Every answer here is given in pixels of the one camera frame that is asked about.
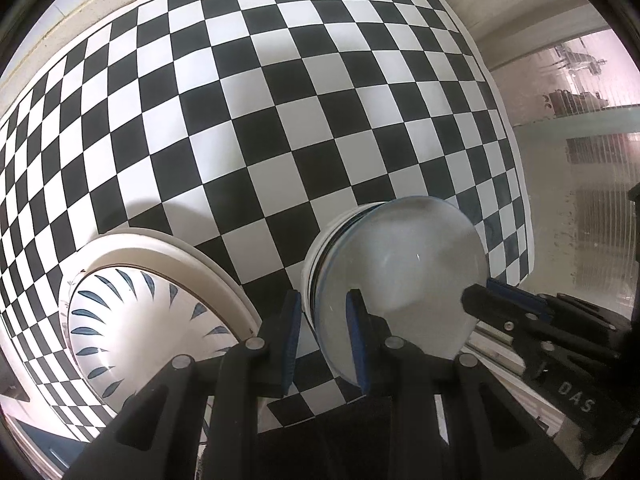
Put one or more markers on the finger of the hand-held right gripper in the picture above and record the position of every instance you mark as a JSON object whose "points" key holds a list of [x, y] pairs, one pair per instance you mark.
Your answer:
{"points": [[505, 312], [515, 294]]}

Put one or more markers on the white plate with pink flowers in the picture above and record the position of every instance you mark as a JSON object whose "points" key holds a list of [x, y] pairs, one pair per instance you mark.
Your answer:
{"points": [[150, 246]]}

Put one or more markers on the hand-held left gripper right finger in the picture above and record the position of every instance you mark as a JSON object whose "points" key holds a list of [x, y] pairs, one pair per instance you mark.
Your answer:
{"points": [[356, 342]]}

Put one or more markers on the blue panel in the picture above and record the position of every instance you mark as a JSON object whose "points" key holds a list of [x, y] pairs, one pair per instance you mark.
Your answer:
{"points": [[45, 437]]}

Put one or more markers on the black and white checkered mat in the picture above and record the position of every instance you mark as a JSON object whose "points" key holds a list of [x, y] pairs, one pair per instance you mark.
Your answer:
{"points": [[250, 110]]}

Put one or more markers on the clear glass bowl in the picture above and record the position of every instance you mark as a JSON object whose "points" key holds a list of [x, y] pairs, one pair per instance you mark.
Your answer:
{"points": [[410, 270]]}

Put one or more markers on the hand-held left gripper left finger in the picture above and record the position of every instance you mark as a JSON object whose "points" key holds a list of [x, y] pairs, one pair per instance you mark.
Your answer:
{"points": [[291, 342]]}

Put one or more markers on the white plate with blue leaves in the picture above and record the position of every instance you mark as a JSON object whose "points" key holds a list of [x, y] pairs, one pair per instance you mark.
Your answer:
{"points": [[145, 325]]}

